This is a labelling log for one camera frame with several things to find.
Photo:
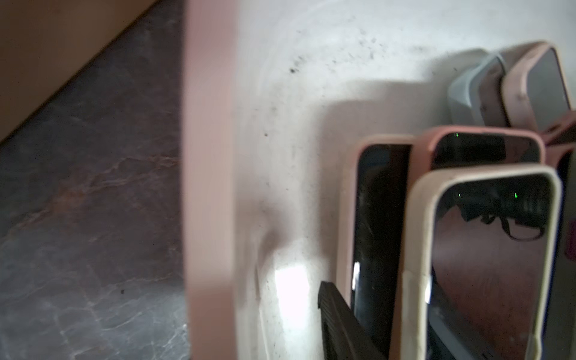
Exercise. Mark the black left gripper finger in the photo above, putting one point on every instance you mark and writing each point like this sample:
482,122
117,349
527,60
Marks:
342,335

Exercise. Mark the small phone pink case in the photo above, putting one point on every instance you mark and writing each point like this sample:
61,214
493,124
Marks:
534,91

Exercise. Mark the white plastic storage tub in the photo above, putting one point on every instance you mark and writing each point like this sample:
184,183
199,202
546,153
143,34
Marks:
274,95

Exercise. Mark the beige desk file organizer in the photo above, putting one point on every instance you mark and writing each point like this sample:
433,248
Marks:
45,43

